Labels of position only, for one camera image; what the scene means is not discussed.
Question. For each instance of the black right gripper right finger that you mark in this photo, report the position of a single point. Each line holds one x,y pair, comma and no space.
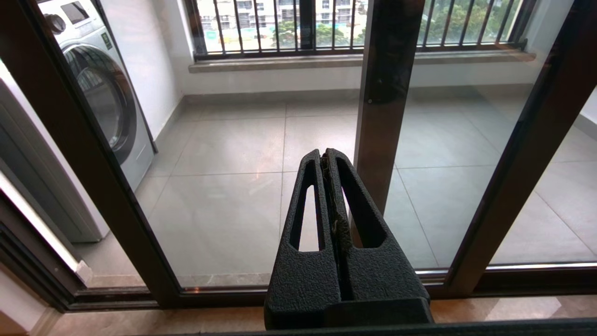
378,275

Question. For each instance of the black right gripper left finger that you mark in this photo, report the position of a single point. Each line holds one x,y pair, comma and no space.
303,280

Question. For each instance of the dark framed sliding glass door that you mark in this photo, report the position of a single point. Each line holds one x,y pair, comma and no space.
93,163

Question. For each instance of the stone door threshold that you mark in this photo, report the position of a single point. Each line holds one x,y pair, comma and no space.
140,321

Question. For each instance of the stone window sill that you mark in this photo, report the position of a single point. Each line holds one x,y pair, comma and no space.
326,63

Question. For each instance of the black metal balcony railing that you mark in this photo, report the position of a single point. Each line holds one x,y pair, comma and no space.
280,54

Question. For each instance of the silver front-load washing machine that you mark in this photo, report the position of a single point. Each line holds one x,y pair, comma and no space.
107,93

